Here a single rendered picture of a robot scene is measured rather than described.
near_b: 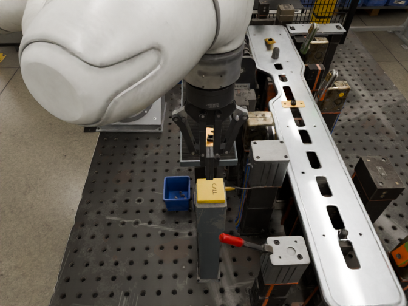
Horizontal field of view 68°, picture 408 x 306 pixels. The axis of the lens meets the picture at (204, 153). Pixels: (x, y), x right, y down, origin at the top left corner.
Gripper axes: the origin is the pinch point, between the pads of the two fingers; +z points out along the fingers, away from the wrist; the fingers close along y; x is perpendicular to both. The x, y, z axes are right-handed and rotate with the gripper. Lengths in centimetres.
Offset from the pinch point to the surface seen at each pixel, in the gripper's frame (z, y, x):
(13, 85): 124, -180, 212
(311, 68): 26, 48, 75
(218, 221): 16.7, 2.2, -3.3
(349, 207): 25.0, 38.4, 4.6
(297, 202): 24.6, 24.7, 6.3
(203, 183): 8.8, -1.1, 1.7
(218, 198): 8.8, 1.9, -2.4
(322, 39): 21, 55, 90
